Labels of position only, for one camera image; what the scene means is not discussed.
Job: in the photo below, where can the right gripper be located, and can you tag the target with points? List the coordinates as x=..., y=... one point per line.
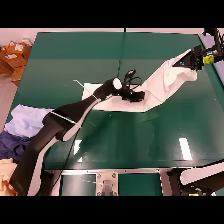
x=200, y=57

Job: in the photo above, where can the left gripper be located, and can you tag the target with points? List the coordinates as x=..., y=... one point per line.
x=135, y=95

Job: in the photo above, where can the white shirt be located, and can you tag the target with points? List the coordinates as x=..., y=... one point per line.
x=160, y=83

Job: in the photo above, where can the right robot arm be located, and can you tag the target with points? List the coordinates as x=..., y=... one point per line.
x=203, y=175

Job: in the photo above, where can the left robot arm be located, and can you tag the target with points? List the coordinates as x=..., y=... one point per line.
x=71, y=111

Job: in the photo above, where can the pale grey-blue cloth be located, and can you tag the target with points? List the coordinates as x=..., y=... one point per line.
x=216, y=71

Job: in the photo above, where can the light blue garment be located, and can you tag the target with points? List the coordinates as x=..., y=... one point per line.
x=26, y=121

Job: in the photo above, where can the brown cardboard box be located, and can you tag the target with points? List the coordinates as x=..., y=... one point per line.
x=13, y=60

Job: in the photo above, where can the dark blue garment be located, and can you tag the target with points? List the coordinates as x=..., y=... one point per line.
x=13, y=145

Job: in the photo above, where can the silver frame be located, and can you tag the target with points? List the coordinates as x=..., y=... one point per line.
x=106, y=183

